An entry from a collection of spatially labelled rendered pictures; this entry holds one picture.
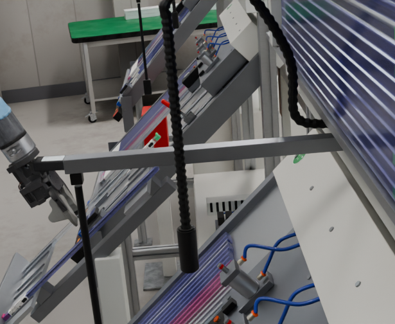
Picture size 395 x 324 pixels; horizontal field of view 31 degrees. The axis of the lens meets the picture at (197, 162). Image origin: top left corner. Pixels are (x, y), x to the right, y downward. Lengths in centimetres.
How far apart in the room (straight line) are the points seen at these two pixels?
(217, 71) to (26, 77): 487
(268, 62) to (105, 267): 65
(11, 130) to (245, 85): 60
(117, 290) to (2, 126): 47
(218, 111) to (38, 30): 480
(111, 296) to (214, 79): 62
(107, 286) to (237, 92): 60
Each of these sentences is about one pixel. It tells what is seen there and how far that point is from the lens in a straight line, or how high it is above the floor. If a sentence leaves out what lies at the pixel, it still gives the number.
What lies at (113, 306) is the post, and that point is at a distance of 177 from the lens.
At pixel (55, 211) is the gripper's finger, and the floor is 90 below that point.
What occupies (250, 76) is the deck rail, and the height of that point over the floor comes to 114.
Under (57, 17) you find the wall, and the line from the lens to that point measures 659.
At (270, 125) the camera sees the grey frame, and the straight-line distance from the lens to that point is 189.
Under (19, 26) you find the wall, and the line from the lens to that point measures 661.
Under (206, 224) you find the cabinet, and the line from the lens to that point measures 228.
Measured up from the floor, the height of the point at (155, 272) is 1.
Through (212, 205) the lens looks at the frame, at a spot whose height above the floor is 66.
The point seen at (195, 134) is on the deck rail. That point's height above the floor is 100.
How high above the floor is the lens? 158
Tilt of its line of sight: 20 degrees down
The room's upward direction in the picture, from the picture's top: 5 degrees counter-clockwise
